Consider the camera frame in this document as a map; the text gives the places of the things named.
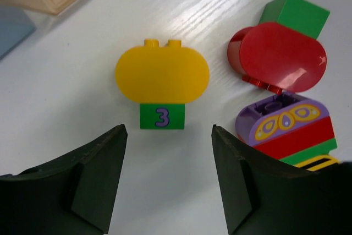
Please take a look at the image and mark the blue container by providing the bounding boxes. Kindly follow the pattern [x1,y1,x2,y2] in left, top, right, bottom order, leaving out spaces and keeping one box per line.
[0,5,36,59]

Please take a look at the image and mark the green lego brick number three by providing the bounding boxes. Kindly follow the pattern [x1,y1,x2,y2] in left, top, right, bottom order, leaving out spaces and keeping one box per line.
[140,103,185,130]

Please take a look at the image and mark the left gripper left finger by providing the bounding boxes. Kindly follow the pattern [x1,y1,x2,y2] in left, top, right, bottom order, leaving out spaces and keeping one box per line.
[1,124,128,234]

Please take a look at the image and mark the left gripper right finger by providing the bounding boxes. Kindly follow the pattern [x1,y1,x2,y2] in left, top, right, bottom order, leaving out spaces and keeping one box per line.
[211,125,351,234]

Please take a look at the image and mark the plain green lego brick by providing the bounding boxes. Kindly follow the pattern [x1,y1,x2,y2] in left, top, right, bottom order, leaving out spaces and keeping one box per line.
[259,0,330,39]

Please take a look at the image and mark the red oval lego brick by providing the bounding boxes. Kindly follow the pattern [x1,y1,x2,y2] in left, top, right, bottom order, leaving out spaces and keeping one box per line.
[227,22,327,94]

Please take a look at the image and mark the striped stacked lego block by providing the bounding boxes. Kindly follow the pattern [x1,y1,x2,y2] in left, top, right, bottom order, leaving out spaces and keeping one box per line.
[235,92,339,171]

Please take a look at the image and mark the yellow oval lego brick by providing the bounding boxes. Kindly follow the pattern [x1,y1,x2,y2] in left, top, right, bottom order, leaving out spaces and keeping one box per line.
[115,39,210,104]

